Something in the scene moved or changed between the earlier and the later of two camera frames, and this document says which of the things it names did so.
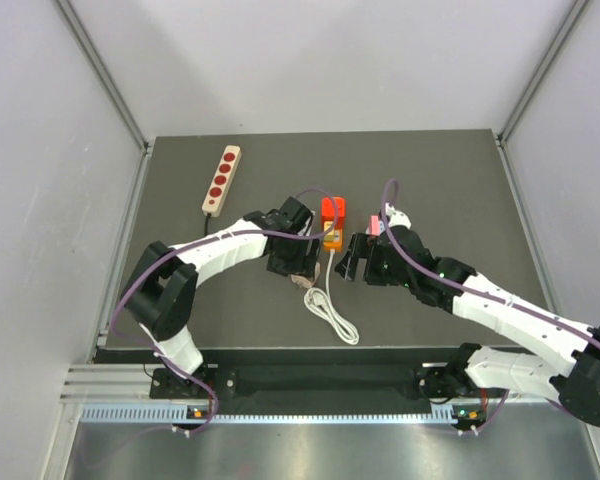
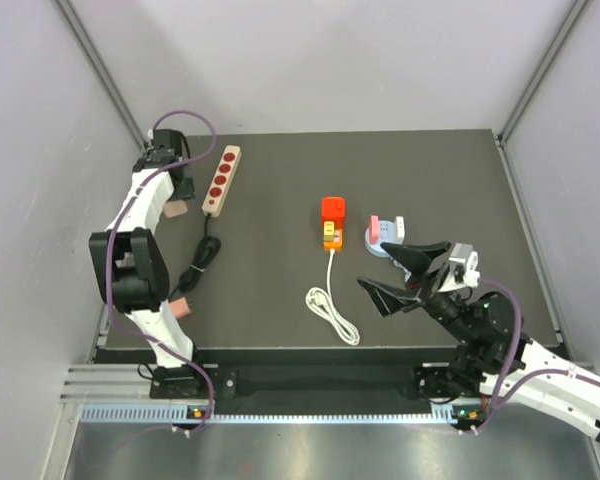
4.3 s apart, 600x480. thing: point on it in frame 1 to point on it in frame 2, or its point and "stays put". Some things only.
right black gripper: [347, 268] to [422, 288]
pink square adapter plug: [375, 225] stays put
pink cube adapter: [301, 281] to [174, 208]
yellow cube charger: [330, 236] stays put
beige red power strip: [221, 181] stays put
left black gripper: [303, 264] to [186, 191]
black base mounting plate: [430, 383] stays put
